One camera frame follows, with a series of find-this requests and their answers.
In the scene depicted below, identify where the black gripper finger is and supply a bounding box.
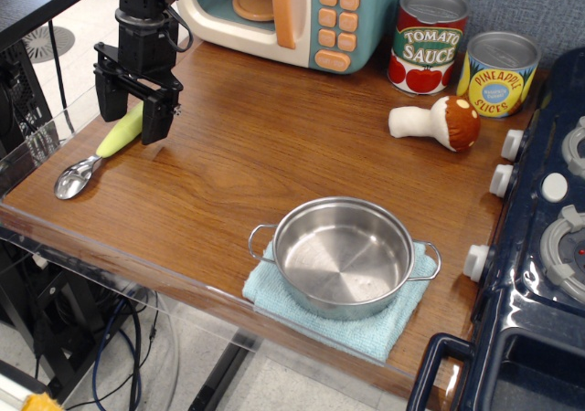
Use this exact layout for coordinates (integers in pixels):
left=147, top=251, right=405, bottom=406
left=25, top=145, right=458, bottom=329
left=141, top=93, right=181, bottom=145
left=94, top=70, right=129, bottom=122

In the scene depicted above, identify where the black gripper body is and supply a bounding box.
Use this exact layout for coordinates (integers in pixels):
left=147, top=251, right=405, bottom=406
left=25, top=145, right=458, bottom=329
left=94, top=11, right=183, bottom=100

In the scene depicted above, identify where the yellow-handled metal spoon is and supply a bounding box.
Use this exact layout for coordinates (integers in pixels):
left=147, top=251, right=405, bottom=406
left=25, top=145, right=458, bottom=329
left=53, top=101, right=144, bottom=200

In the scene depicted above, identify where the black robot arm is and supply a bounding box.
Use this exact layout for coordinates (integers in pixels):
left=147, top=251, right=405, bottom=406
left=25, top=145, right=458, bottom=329
left=94, top=0, right=183, bottom=144

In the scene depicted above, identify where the orange microwave turntable plate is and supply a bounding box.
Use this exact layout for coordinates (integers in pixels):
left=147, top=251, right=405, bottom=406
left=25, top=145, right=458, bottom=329
left=232, top=0, right=274, bottom=22

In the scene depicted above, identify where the toy microwave oven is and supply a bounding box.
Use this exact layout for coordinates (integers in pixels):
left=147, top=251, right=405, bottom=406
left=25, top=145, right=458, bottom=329
left=178, top=0, right=398, bottom=74

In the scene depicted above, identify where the round floor vent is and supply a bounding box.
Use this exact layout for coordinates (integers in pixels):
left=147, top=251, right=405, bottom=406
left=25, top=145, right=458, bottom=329
left=23, top=26, right=75, bottom=64

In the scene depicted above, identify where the black desk at left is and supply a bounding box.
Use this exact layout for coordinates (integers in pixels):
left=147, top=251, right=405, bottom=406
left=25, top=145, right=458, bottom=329
left=1, top=0, right=80, bottom=51

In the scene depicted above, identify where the stainless steel pot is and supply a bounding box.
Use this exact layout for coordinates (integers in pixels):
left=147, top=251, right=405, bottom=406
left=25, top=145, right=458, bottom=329
left=266, top=196, right=442, bottom=321

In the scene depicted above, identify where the table leg base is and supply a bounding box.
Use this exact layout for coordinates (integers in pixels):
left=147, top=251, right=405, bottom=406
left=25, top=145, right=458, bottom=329
left=187, top=330, right=262, bottom=411

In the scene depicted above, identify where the tomato sauce can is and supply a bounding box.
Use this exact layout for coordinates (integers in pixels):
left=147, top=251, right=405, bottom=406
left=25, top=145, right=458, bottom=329
left=388, top=0, right=470, bottom=95

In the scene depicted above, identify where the plush mushroom toy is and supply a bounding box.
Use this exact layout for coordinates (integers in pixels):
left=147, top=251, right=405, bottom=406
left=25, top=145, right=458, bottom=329
left=388, top=96, right=481, bottom=153

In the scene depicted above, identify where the light blue cloth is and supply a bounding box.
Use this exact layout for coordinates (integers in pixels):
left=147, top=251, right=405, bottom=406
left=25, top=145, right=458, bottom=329
left=242, top=244, right=429, bottom=364

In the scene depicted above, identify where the pineapple slices can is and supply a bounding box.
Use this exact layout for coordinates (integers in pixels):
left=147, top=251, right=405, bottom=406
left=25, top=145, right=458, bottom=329
left=456, top=31, right=541, bottom=118

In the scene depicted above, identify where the white stove knob lower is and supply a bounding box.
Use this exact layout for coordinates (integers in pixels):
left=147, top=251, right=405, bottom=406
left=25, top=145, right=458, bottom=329
left=463, top=245, right=490, bottom=282

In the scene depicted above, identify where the white stove knob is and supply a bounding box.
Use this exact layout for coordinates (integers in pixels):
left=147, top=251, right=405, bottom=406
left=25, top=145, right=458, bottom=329
left=489, top=164, right=514, bottom=198
left=501, top=130, right=524, bottom=162
left=463, top=245, right=490, bottom=282

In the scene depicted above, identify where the white stove knob middle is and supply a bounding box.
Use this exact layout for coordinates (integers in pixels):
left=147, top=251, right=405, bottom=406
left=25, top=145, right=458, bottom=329
left=489, top=164, right=514, bottom=198

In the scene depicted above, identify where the white stove knob upper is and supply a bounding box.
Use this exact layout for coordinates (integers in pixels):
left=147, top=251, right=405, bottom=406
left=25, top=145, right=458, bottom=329
left=501, top=130, right=524, bottom=162

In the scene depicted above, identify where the dark blue toy stove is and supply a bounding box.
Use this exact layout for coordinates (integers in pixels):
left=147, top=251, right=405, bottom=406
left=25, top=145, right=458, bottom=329
left=408, top=48, right=584, bottom=410

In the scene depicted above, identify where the black cable on floor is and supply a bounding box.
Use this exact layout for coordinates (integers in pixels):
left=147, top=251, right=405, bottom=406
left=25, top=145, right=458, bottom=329
left=63, top=291, right=161, bottom=411

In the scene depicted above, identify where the blue cable on floor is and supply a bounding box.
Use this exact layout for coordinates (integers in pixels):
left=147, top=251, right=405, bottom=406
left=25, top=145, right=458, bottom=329
left=90, top=297, right=143, bottom=411

